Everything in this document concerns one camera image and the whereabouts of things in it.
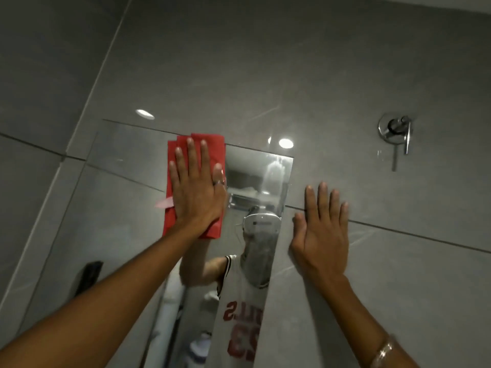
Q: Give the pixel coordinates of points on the person's right hand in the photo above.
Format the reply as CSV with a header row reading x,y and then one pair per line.
x,y
320,241

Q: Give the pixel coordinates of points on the person's left middle finger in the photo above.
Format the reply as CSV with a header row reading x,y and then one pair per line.
x,y
191,157

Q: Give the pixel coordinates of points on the person's left hand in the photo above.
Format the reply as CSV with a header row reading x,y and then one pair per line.
x,y
195,199

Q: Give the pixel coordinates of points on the person's right little finger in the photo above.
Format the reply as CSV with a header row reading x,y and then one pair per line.
x,y
344,218

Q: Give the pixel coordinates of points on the red cleaning cloth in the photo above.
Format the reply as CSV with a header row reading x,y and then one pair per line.
x,y
174,149

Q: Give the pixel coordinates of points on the person's right thumb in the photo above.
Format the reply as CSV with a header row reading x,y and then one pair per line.
x,y
299,229

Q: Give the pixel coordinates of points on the person's left little finger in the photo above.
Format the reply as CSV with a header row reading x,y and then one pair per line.
x,y
172,174

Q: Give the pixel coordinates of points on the person's left forearm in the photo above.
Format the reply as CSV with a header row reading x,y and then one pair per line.
x,y
99,302

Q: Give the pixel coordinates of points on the person's right forearm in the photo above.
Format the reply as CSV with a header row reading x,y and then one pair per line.
x,y
356,325

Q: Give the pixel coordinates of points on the person's left thumb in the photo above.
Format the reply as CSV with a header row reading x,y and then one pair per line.
x,y
219,174

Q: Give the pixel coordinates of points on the person's right middle finger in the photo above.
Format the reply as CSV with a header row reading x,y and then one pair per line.
x,y
323,203

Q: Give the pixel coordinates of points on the frameless wall mirror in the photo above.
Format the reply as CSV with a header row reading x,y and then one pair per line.
x,y
126,210

